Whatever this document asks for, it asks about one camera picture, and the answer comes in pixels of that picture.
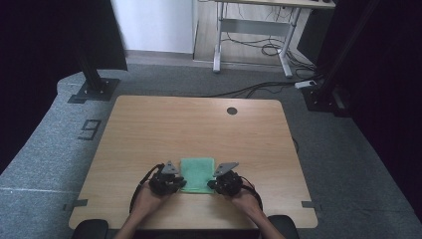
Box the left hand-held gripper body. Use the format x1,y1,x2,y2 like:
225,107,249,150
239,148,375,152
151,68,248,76
147,160,181,196

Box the green cloth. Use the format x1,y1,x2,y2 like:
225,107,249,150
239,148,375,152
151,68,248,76
178,156,217,195

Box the person's right hand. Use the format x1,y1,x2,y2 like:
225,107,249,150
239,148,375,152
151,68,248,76
229,187,264,221

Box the black chair armrest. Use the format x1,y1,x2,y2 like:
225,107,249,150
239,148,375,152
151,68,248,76
71,218,110,239
267,214,301,239

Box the grey tape strip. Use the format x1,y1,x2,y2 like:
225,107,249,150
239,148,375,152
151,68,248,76
62,198,90,212
301,200,323,212

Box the black metal stand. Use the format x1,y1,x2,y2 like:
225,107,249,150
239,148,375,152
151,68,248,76
300,0,381,118
67,43,121,105

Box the black floor cable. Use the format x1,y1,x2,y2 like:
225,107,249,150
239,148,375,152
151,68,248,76
201,81,297,100

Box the black computer case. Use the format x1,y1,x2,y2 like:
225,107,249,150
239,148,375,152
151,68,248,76
296,8,328,66

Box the person's dark lap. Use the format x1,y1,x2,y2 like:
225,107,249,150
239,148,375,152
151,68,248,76
132,229,262,239

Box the black tape floor mark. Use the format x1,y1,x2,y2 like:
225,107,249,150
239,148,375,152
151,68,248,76
77,119,103,141

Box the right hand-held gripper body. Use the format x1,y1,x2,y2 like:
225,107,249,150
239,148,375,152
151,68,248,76
213,161,245,198

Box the person's left hand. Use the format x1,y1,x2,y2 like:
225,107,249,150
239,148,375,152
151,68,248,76
130,182,174,221

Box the coiled black cables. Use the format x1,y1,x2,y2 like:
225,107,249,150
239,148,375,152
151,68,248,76
221,33,317,73

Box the white desk frame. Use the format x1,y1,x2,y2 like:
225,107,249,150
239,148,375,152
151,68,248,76
198,0,336,80

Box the white power strip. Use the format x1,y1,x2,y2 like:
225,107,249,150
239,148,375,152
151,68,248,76
294,79,318,91

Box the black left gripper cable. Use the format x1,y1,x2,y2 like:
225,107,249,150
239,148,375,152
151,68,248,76
128,162,166,214

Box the black curtain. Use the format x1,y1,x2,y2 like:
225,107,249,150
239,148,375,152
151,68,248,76
0,0,129,175
316,0,422,224

